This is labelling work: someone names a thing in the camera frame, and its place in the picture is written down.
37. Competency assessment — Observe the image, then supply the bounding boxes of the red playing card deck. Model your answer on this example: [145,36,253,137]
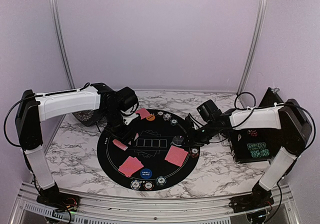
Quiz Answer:
[112,139,128,151]

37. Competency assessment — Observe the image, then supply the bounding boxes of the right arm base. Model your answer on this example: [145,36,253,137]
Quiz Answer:
[228,191,275,213]

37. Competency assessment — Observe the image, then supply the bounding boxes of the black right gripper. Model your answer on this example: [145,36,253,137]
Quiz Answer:
[181,120,218,147]

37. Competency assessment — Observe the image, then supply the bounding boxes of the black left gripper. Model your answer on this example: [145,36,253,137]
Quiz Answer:
[101,108,137,148]

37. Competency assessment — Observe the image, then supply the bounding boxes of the black poker chip case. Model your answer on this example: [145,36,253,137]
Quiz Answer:
[229,106,312,163]

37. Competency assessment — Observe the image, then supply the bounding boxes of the black floral patterned pouch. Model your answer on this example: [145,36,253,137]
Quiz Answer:
[72,110,97,127]

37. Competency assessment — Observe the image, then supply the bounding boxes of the blue small blind button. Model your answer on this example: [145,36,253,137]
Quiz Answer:
[140,168,153,180]

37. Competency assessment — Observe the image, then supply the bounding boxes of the round black poker mat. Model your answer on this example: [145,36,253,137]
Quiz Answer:
[97,109,200,192]

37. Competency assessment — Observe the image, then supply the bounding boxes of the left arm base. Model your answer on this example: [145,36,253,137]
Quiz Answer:
[35,184,80,215]

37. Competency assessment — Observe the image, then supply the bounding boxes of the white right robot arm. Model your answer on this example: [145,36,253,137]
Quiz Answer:
[181,99,317,208]

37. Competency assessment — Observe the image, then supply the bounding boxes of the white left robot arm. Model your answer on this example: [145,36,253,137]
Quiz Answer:
[15,82,141,207]

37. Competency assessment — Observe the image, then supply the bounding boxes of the black dealer button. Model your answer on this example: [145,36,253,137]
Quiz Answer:
[171,135,184,147]

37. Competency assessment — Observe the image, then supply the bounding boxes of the red playing card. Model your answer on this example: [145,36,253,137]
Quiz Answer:
[164,151,188,167]
[118,158,144,177]
[135,108,150,119]
[118,156,139,173]
[143,112,156,121]
[164,145,189,167]

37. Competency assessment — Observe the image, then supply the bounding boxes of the orange big blind button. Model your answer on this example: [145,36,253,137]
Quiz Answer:
[146,115,156,121]

